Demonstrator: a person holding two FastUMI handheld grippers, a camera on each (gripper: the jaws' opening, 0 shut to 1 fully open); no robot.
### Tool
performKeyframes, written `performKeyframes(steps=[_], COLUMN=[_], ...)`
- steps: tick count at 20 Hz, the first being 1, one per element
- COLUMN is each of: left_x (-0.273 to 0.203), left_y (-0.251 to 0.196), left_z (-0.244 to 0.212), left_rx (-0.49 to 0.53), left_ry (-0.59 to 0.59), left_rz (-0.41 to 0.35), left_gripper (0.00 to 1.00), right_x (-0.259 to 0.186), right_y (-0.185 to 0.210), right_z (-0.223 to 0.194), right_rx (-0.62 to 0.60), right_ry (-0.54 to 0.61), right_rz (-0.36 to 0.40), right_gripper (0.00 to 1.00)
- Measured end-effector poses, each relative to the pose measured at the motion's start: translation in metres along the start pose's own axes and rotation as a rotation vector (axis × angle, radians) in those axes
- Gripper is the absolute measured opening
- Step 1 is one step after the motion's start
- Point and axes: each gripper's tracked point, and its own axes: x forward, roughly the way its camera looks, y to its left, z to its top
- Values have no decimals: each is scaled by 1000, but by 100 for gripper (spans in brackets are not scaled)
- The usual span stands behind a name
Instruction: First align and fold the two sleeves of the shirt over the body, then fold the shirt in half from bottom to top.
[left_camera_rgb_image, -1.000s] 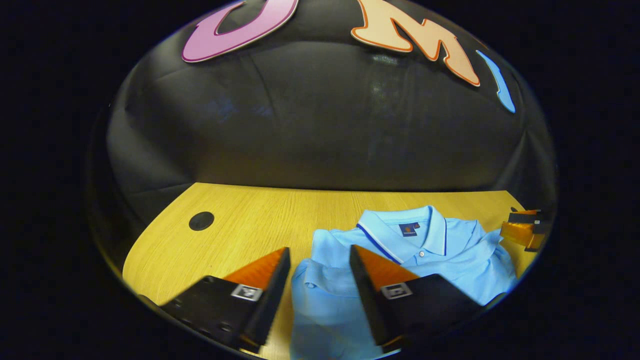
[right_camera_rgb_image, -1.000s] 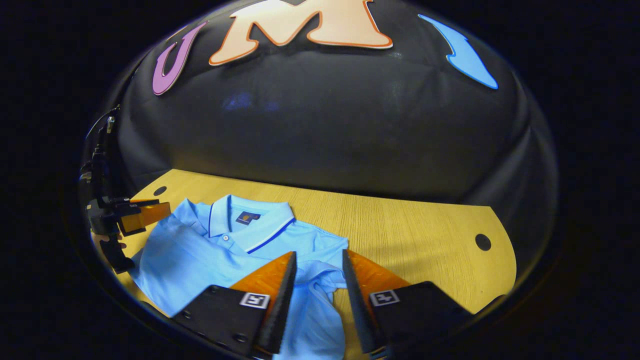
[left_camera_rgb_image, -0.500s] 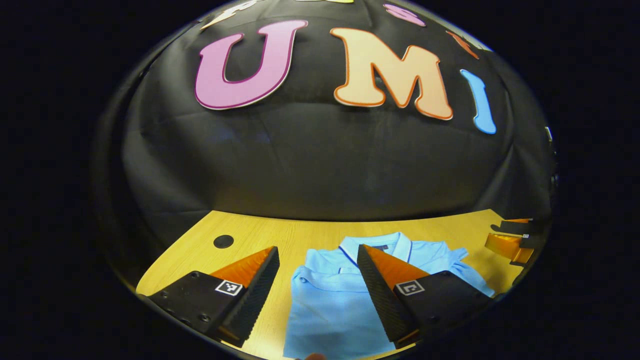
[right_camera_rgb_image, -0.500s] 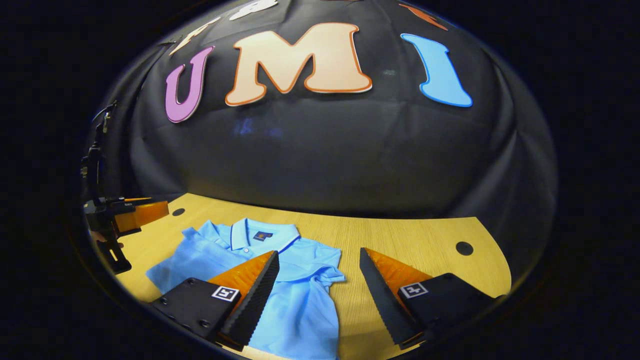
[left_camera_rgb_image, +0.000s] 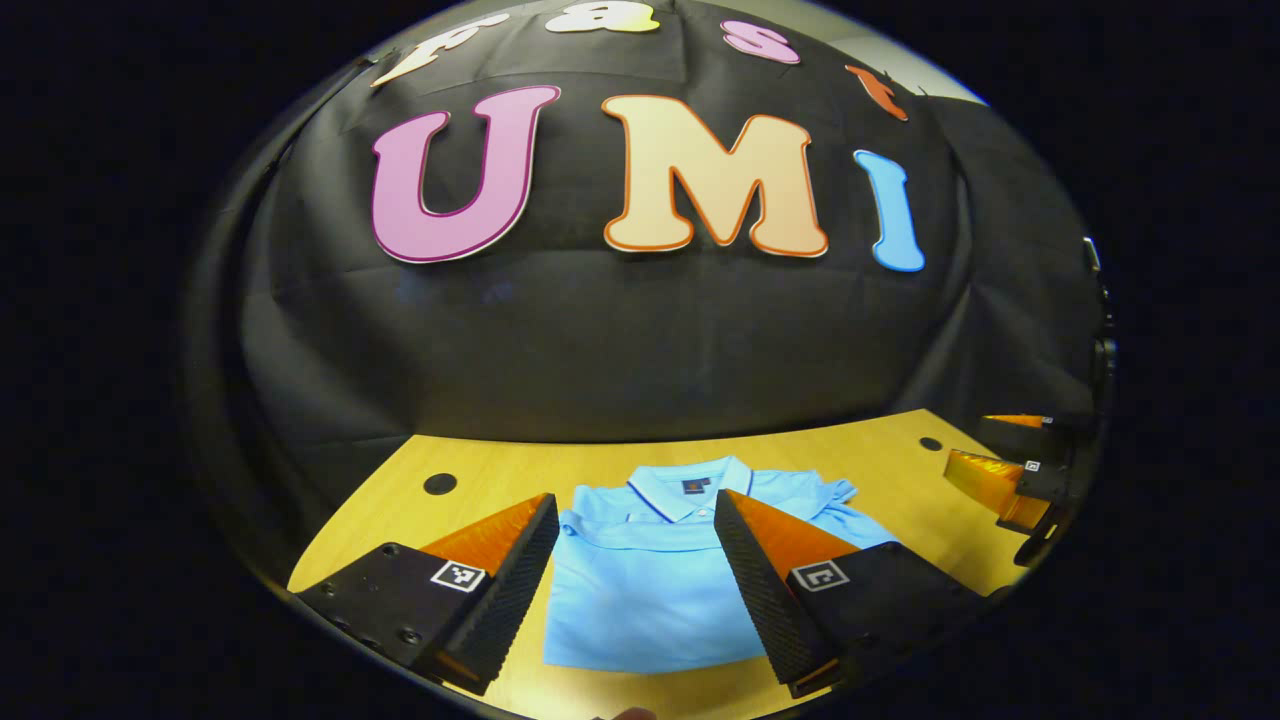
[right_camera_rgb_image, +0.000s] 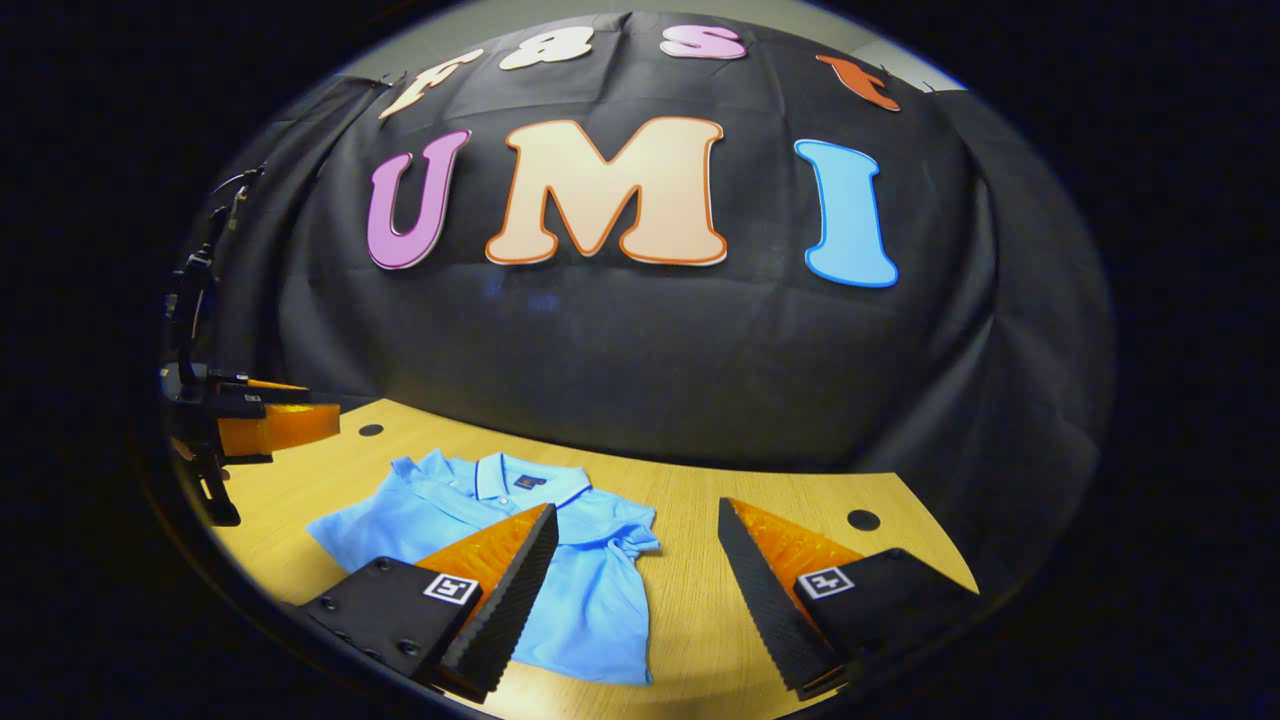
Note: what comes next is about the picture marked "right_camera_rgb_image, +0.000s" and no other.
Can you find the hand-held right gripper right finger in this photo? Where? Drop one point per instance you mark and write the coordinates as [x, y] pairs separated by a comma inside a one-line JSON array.
[[765, 600]]

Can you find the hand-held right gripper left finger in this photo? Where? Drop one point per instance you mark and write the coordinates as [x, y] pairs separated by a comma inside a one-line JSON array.
[[510, 600]]

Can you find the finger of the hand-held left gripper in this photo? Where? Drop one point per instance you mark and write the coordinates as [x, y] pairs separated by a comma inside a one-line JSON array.
[[285, 425], [275, 388]]

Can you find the light blue T-shirt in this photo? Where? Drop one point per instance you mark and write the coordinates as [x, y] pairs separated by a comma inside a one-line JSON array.
[[590, 590]]

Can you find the black backdrop cloth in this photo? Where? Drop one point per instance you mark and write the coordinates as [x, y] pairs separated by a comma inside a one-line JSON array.
[[640, 350]]

